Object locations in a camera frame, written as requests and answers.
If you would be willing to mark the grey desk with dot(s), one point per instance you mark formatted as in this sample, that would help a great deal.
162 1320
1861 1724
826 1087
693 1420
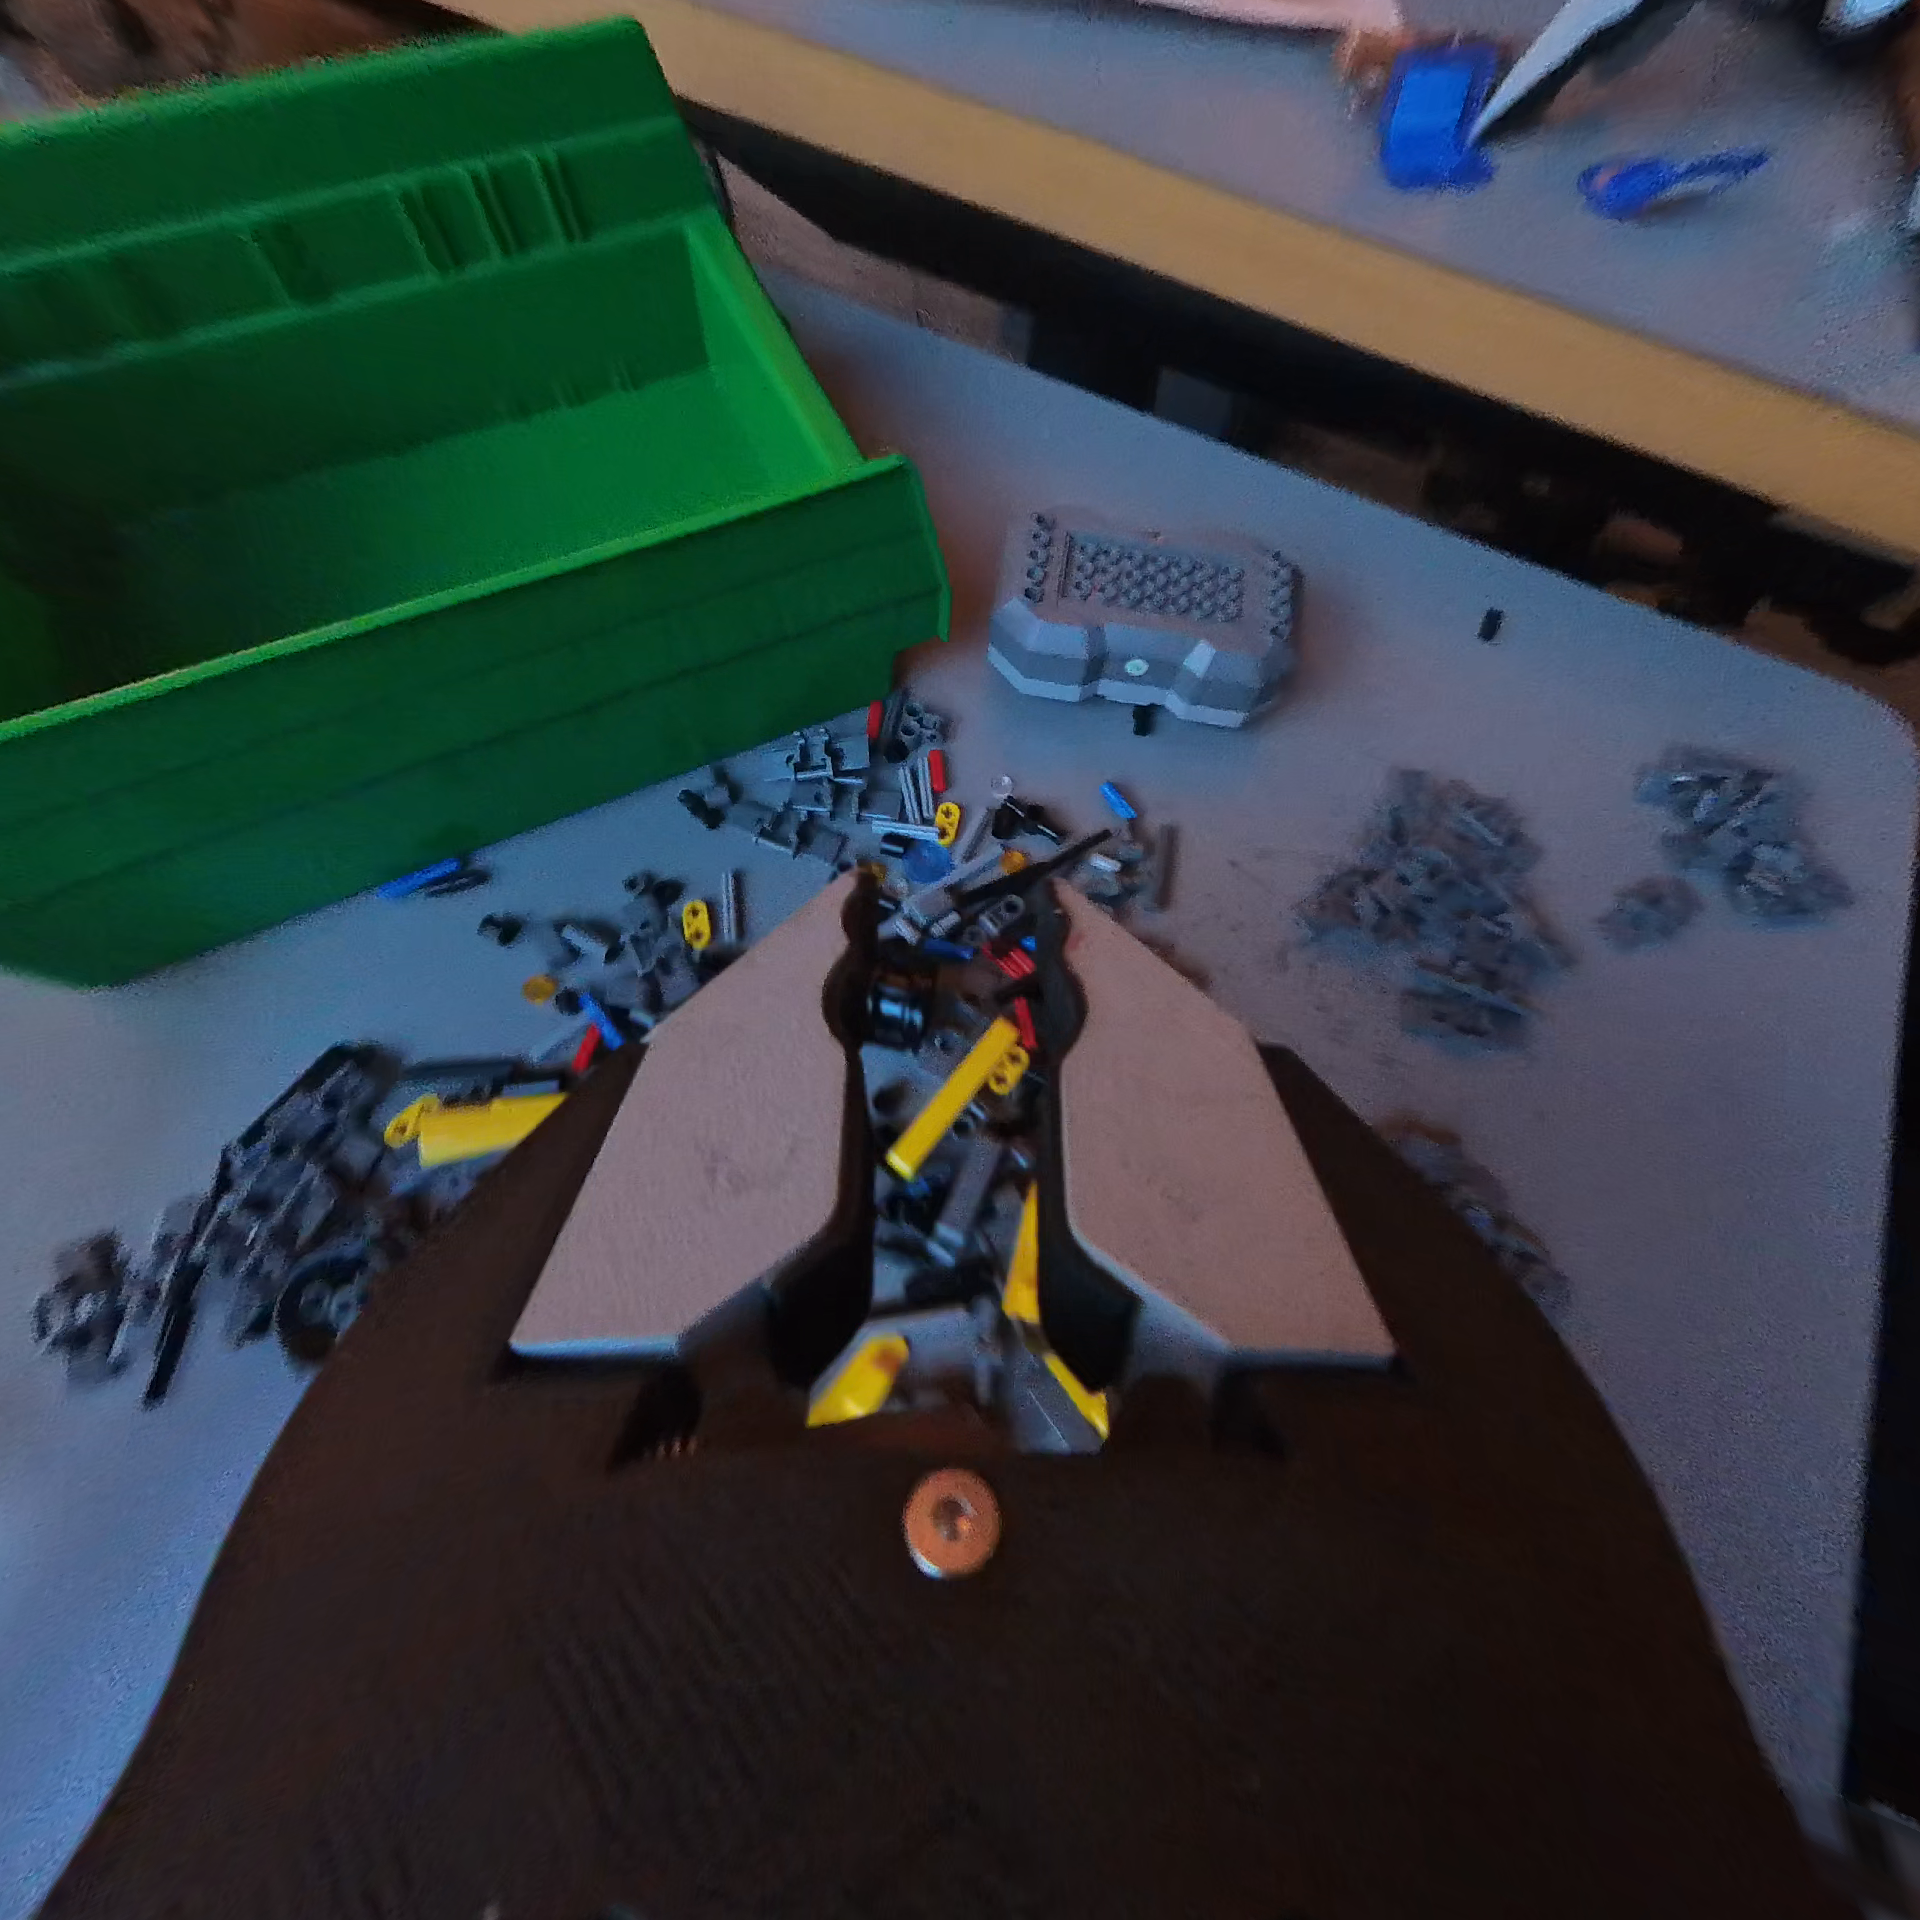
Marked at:
1681 1204

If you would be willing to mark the blue brick piece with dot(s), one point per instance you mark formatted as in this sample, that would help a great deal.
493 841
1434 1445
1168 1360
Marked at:
1669 183
1434 111

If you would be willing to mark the wooden edged background table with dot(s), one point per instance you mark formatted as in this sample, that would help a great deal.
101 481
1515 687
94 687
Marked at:
1681 298

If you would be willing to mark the green plastic bin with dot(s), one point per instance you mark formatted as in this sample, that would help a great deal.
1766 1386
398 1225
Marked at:
298 121
449 753

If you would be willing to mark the small blue black pin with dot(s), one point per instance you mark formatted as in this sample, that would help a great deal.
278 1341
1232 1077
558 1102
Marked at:
433 881

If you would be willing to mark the pile of grey brick parts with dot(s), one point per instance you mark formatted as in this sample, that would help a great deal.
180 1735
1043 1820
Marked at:
931 841

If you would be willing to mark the yellow brick beam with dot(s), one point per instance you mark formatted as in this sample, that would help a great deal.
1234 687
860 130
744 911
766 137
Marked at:
957 1092

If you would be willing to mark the grey brick hub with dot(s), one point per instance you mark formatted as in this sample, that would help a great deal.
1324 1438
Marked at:
1156 613

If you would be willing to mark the small grey brick cluster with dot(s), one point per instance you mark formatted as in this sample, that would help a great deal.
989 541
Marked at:
1434 902
1737 841

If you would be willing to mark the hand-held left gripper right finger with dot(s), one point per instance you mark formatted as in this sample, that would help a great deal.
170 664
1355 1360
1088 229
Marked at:
1214 1190

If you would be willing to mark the idle black white gripper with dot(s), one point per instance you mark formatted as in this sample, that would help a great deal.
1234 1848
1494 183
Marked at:
1576 61

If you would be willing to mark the yellow pointed brick piece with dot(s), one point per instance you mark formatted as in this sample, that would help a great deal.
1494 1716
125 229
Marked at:
477 1122

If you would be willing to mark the heap of dark brick parts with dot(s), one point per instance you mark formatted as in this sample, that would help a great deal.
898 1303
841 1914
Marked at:
242 1218

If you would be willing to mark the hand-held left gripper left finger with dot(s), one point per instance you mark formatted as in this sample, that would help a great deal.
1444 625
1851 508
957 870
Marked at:
689 1190

